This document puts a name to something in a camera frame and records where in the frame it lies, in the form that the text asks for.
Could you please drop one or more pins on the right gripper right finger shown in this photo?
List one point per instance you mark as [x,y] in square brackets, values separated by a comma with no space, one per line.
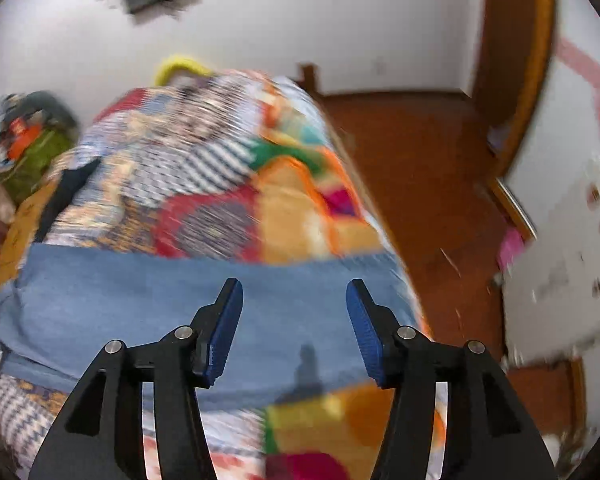
[489,433]

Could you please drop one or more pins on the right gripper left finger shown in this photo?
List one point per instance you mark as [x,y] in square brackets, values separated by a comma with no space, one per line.
[98,434]

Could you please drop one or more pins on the blue denim jeans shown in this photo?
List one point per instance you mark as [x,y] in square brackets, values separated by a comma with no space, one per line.
[294,339]

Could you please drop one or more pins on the white cabinet with stickers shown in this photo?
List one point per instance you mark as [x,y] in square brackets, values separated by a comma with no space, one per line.
[551,292]

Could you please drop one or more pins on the black folded garment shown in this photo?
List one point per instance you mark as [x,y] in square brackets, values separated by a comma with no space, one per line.
[70,182]

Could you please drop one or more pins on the green patterned storage bag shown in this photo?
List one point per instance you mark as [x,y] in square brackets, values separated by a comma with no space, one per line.
[26,175]

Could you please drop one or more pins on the colourful orange fleece blanket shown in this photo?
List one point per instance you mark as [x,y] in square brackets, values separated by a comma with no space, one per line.
[309,210]

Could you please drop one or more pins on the patchwork patterned bedspread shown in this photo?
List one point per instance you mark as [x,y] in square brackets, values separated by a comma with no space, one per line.
[178,173]

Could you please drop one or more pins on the orange box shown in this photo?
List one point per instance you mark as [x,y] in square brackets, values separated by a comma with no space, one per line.
[23,135]

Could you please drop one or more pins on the yellow round object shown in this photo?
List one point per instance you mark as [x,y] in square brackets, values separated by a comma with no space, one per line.
[176,64]

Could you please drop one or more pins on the brown wooden door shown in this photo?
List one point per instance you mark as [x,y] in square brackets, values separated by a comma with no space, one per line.
[516,44]

